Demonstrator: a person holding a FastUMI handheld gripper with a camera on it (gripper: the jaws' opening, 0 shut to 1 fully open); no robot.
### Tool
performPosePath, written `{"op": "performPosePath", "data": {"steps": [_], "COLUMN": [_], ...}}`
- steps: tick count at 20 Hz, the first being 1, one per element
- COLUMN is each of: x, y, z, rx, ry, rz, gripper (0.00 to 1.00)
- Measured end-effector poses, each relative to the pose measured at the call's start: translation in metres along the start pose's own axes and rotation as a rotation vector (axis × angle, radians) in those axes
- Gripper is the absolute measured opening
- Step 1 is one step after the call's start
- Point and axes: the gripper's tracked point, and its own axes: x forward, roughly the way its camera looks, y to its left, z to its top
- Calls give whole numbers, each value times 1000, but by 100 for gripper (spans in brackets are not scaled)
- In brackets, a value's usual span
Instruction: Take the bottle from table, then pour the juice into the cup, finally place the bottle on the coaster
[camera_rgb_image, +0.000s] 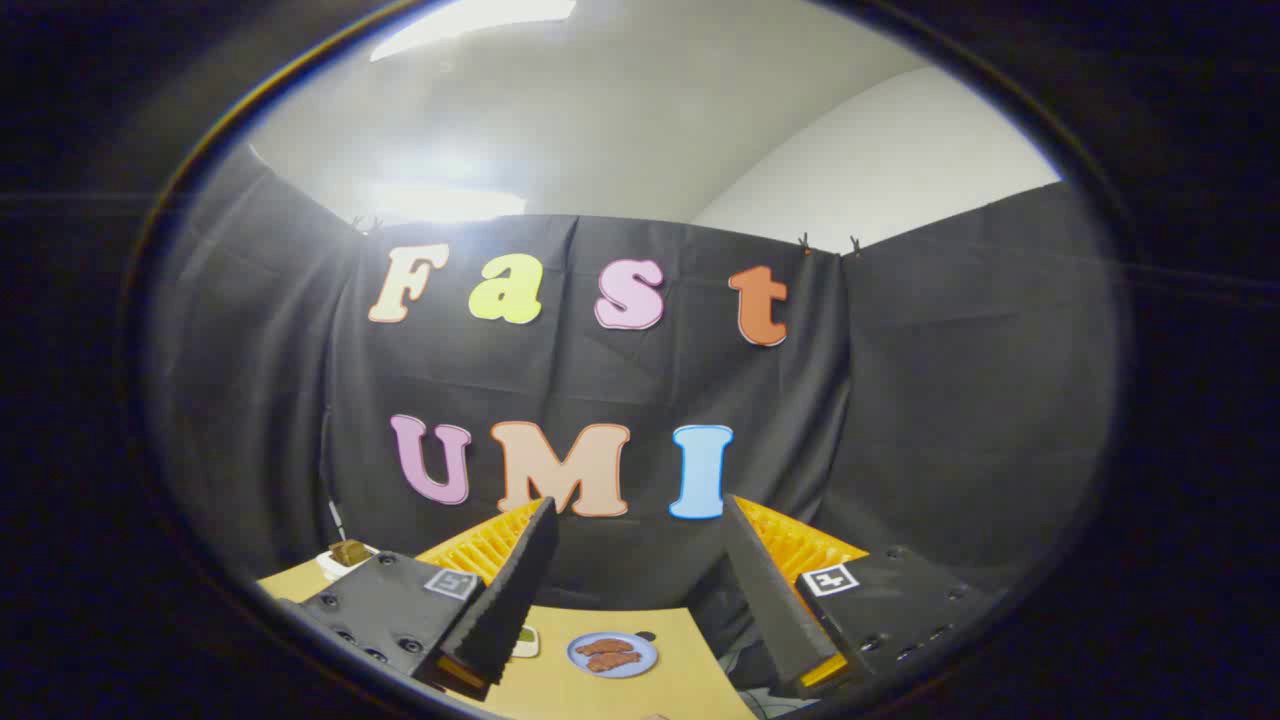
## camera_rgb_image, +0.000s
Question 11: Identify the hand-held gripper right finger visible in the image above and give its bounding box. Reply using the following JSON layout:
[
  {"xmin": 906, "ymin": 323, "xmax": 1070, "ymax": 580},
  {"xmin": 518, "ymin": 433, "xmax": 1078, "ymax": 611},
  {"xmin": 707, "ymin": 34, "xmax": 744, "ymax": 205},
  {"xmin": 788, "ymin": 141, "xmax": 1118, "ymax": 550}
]
[{"xmin": 722, "ymin": 493, "xmax": 1004, "ymax": 700}]

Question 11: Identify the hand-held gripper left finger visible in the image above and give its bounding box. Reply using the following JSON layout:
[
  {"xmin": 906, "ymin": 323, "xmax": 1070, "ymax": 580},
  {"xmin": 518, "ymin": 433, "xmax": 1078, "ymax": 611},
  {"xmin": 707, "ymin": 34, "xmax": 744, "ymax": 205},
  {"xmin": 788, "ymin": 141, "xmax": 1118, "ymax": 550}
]
[{"xmin": 278, "ymin": 496, "xmax": 560, "ymax": 702}]

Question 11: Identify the wooden table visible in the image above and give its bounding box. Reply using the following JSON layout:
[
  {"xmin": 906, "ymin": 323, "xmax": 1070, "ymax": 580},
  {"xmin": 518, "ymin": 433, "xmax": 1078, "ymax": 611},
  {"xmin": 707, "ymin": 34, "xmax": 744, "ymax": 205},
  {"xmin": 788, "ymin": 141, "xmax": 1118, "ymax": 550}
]
[{"xmin": 255, "ymin": 556, "xmax": 761, "ymax": 720}]

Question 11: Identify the blue plate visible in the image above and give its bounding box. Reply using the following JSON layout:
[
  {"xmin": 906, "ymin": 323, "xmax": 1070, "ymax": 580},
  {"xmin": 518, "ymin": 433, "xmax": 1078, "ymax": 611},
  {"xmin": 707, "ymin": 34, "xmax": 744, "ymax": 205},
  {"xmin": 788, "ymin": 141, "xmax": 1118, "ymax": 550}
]
[{"xmin": 567, "ymin": 631, "xmax": 659, "ymax": 679}]

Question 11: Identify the black backdrop cloth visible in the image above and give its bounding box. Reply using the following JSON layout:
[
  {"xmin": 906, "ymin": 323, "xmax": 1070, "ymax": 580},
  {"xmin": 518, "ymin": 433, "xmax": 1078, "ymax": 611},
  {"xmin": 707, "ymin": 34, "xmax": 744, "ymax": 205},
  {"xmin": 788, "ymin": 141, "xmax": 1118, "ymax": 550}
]
[{"xmin": 148, "ymin": 140, "xmax": 1123, "ymax": 665}]

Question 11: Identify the ceiling light panel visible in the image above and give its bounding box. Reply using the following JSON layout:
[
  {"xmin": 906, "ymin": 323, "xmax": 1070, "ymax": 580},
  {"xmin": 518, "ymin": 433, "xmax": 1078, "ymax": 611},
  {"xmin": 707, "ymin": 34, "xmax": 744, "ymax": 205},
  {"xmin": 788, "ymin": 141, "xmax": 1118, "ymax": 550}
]
[{"xmin": 368, "ymin": 0, "xmax": 579, "ymax": 63}]

